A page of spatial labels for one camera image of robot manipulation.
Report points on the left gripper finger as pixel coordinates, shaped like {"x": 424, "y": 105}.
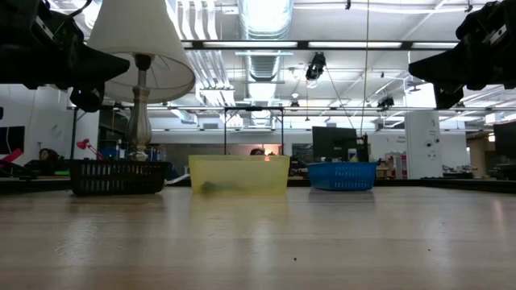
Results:
{"x": 86, "y": 100}
{"x": 46, "y": 72}

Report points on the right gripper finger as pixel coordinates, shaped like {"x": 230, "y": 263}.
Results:
{"x": 492, "y": 70}
{"x": 446, "y": 96}

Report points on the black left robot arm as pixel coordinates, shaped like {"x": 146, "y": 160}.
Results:
{"x": 16, "y": 40}

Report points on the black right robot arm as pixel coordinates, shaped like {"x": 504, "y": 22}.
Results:
{"x": 508, "y": 16}

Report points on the yellow translucent plastic bin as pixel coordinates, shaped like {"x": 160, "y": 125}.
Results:
{"x": 242, "y": 173}

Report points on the red desk lamp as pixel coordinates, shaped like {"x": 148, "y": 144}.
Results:
{"x": 84, "y": 143}

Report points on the white column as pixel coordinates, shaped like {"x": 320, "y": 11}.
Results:
{"x": 423, "y": 145}

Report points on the person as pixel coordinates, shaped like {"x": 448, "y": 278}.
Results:
{"x": 256, "y": 151}
{"x": 48, "y": 155}

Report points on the black monitor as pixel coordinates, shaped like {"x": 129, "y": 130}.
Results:
{"x": 506, "y": 139}
{"x": 332, "y": 143}
{"x": 10, "y": 141}

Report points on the black plastic basket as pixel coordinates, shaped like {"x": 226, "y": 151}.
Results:
{"x": 119, "y": 177}

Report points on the red bar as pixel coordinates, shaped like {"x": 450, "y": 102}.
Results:
{"x": 14, "y": 156}

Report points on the blue plastic basket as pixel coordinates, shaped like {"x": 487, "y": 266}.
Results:
{"x": 342, "y": 176}

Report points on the black ceiling camera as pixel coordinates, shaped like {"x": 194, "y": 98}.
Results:
{"x": 386, "y": 102}

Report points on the black overhead camera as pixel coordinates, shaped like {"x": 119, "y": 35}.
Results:
{"x": 315, "y": 66}

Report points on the black background frame stand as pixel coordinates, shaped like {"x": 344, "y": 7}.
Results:
{"x": 254, "y": 108}

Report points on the silver ceiling air duct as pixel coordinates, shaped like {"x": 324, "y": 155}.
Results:
{"x": 266, "y": 16}

